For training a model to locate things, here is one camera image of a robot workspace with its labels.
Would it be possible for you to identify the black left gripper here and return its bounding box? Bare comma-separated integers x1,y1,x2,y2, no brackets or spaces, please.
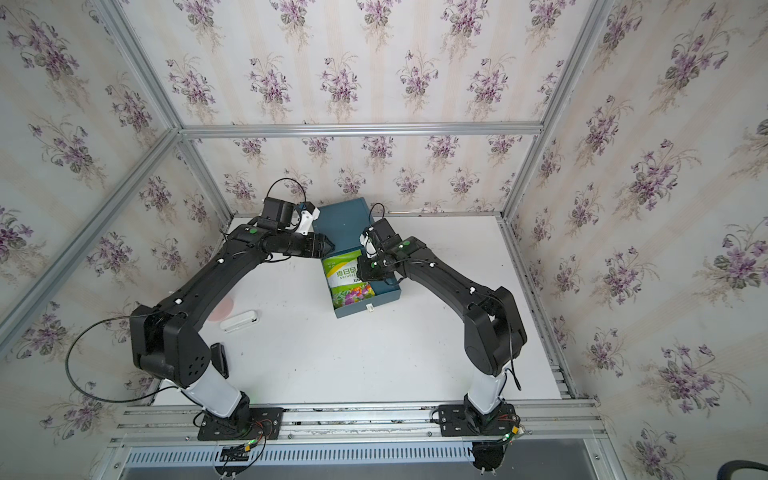
275,232,336,258

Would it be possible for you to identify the teal top drawer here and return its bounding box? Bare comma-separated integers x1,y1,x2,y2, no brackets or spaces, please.
322,248,401,319

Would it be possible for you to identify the green seed bag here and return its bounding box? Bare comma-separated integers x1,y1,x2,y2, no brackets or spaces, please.
322,250,375,310

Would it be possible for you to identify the teal drawer cabinet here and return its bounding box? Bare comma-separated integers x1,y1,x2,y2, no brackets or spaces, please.
313,198,371,257

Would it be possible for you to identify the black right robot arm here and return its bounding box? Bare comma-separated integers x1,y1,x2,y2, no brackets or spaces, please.
357,219,528,426

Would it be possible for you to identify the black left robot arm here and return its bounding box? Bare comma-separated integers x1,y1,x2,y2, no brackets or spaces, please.
129,224,334,430

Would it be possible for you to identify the pink round sticker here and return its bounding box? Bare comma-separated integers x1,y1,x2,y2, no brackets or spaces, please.
207,296,234,322

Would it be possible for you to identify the white marker pen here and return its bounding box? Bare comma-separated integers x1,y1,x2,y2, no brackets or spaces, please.
220,310,258,333

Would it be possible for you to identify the black stapler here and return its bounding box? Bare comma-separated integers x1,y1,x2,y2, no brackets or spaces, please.
210,342,229,379

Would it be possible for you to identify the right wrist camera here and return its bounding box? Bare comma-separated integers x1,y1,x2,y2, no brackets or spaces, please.
359,232,376,258

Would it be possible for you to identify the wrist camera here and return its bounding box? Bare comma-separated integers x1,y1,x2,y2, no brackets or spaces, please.
296,202,320,236
359,232,376,258

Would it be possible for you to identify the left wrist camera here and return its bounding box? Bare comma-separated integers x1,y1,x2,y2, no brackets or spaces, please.
296,202,320,236

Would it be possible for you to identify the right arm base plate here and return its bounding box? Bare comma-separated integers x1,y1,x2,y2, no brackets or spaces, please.
429,402,523,441

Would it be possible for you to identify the aluminium mounting rail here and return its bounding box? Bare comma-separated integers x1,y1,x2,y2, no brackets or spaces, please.
94,400,625,479

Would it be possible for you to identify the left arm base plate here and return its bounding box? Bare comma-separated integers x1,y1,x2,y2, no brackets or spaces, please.
193,407,285,441

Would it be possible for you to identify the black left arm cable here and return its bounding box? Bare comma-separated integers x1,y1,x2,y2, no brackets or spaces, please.
64,315,181,405

